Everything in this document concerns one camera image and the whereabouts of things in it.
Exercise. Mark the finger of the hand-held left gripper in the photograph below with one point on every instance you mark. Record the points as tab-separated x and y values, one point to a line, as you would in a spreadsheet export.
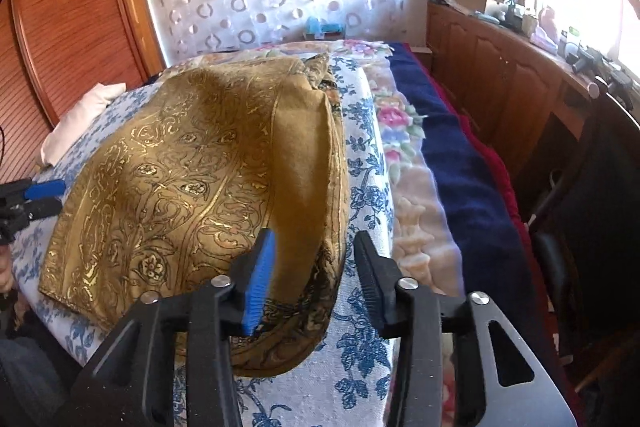
42	208
46	189

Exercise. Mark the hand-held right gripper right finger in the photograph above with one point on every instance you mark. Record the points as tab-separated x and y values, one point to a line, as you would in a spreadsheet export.
371	287

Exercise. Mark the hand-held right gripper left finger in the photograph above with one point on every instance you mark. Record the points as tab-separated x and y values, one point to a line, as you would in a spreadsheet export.
260	277

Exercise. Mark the gold patterned garment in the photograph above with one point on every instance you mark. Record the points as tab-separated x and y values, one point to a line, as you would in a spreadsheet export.
175	167

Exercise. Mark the white blue floral bed sheet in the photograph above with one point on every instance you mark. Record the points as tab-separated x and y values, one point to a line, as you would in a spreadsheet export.
360	332

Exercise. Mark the white pillow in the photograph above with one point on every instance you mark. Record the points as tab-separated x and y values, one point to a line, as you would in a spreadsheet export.
75	122

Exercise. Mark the pink floral fleece blanket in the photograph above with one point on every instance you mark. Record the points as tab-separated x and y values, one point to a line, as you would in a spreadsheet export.
415	217

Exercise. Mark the navy blue blanket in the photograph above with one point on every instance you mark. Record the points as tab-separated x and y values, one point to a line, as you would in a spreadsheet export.
465	187

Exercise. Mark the person's dark trousers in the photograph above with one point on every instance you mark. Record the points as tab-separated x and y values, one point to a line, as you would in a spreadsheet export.
25	372

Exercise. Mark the red blanket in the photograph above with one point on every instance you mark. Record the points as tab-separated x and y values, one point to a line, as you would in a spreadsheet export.
500	167

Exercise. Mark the black chair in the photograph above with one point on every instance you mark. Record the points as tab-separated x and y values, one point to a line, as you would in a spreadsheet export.
600	232

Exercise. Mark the wooden sideboard cabinet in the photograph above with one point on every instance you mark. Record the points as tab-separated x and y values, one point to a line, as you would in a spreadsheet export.
500	72

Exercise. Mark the blue box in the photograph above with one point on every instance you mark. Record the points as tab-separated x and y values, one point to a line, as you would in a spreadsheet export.
325	28

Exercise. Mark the row of small clutter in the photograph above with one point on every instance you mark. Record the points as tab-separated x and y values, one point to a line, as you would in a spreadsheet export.
520	17

